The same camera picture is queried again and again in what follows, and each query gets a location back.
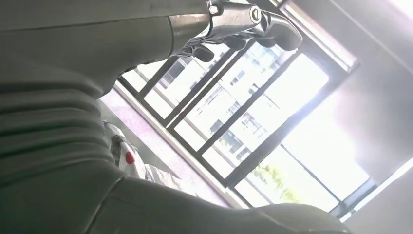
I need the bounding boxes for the crumpled grey package red marks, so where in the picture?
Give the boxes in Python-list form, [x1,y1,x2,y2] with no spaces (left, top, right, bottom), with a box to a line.
[102,120,197,197]

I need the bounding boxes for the dark framed window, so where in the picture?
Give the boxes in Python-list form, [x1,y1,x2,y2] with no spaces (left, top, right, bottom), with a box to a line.
[117,0,378,223]

